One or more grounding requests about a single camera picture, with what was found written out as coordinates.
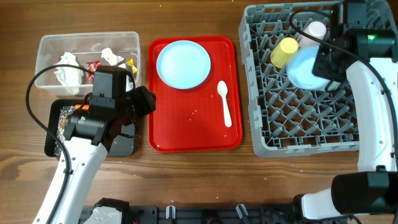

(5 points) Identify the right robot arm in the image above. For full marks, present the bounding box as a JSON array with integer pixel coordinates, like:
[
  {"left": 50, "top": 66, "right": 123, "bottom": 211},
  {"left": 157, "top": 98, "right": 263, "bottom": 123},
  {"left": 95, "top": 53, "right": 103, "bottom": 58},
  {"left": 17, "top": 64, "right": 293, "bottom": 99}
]
[{"left": 295, "top": 28, "right": 397, "bottom": 222}]

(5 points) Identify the pink white cup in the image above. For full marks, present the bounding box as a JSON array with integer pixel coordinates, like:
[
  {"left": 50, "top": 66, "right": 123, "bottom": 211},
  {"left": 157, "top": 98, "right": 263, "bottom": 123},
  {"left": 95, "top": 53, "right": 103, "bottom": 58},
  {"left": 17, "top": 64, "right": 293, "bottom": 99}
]
[{"left": 297, "top": 21, "right": 327, "bottom": 48}]

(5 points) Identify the gray dishwasher rack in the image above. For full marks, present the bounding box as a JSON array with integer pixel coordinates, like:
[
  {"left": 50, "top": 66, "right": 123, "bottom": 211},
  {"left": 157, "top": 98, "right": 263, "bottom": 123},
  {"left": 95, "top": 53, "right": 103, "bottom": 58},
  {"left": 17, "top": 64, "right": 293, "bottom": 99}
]
[{"left": 239, "top": 1, "right": 397, "bottom": 158}]

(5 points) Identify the red serving tray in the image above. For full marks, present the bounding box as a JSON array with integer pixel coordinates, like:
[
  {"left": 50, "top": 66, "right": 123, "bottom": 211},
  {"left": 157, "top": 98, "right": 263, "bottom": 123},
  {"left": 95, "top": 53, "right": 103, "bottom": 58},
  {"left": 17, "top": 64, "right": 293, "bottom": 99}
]
[{"left": 147, "top": 35, "right": 243, "bottom": 153}]

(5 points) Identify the brown food piece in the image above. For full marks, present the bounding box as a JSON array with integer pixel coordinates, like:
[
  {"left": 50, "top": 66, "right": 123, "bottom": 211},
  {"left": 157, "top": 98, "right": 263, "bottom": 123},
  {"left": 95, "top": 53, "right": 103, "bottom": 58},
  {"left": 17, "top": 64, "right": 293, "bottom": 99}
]
[{"left": 59, "top": 114, "right": 68, "bottom": 129}]

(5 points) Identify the white rice pile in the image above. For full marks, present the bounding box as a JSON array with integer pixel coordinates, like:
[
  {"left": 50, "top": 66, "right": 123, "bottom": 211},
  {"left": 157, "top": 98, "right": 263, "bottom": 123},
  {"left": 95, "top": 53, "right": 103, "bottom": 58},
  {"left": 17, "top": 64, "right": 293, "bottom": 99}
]
[{"left": 56, "top": 106, "right": 75, "bottom": 143}]

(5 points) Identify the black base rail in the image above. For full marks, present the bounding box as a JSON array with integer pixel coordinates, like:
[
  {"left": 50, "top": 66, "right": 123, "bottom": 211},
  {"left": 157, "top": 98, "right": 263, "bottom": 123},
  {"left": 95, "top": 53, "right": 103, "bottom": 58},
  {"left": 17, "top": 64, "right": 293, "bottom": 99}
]
[{"left": 79, "top": 203, "right": 346, "bottom": 224}]

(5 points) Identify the yellow plastic cup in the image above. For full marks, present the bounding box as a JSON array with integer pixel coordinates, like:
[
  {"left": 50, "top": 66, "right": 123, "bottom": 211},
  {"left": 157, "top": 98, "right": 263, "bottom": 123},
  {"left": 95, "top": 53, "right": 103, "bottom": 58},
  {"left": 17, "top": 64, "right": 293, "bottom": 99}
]
[{"left": 271, "top": 37, "right": 299, "bottom": 68}]

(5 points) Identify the light blue bowl with rice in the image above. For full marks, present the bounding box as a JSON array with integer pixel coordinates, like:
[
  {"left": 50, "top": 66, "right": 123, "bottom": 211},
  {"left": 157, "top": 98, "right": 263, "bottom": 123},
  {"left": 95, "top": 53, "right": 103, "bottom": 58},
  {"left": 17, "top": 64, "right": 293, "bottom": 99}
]
[{"left": 287, "top": 46, "right": 330, "bottom": 91}]

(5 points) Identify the large white tissue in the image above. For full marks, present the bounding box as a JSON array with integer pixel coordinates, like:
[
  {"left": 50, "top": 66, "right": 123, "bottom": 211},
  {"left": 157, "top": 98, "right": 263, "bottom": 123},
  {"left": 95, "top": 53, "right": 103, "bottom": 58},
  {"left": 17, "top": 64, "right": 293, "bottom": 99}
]
[{"left": 54, "top": 52, "right": 84, "bottom": 95}]

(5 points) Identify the orange carrot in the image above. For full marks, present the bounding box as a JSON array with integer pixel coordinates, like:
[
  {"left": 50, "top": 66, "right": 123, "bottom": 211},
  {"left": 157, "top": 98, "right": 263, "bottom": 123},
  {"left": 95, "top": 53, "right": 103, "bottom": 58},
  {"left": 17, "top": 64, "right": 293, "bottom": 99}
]
[{"left": 74, "top": 105, "right": 90, "bottom": 110}]

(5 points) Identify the clear plastic storage bin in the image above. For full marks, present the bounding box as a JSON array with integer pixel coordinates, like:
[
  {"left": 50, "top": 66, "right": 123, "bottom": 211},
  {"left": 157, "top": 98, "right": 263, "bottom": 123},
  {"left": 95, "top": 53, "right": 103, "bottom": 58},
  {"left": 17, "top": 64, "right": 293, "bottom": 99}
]
[{"left": 35, "top": 31, "right": 142, "bottom": 96}]

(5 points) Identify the black rectangular tray bin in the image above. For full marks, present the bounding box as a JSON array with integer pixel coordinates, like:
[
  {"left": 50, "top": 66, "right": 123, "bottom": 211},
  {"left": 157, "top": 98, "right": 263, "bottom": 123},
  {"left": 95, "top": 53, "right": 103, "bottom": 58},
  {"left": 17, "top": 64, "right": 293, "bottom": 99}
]
[{"left": 44, "top": 99, "right": 136, "bottom": 157}]

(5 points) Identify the small white tissue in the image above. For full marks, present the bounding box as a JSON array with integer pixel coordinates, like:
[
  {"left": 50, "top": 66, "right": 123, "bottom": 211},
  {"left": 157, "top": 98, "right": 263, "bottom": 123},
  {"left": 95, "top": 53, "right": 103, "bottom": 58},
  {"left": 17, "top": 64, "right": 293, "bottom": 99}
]
[{"left": 101, "top": 48, "right": 124, "bottom": 66}]

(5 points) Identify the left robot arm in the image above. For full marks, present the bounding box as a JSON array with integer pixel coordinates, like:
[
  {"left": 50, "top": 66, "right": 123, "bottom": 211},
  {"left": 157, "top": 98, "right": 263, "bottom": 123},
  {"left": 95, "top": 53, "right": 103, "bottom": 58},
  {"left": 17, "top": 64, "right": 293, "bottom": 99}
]
[{"left": 34, "top": 86, "right": 156, "bottom": 223}]

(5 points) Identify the yellow snack wrapper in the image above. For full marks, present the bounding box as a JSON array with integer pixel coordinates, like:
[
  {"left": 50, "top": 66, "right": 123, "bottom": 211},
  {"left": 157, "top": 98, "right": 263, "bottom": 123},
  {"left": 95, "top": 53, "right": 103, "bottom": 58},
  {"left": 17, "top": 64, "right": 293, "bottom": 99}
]
[{"left": 125, "top": 59, "right": 137, "bottom": 74}]

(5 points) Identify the white plastic spoon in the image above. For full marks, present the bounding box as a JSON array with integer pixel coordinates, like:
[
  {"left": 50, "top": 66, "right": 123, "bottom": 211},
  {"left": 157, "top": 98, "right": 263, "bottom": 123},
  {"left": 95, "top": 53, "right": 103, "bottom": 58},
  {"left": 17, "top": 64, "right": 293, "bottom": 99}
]
[{"left": 217, "top": 80, "right": 232, "bottom": 128}]

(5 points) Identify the red strawberry candy wrapper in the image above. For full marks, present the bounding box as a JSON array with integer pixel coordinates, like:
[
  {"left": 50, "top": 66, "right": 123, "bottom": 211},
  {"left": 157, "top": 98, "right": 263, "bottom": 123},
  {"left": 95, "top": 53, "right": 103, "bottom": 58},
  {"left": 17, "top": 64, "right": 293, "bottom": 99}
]
[{"left": 86, "top": 60, "right": 101, "bottom": 84}]

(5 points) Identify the light blue plate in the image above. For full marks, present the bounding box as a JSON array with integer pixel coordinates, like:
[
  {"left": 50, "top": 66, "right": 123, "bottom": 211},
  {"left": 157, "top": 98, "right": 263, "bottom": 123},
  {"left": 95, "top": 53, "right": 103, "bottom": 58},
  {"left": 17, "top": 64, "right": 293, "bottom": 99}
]
[{"left": 155, "top": 40, "right": 211, "bottom": 90}]

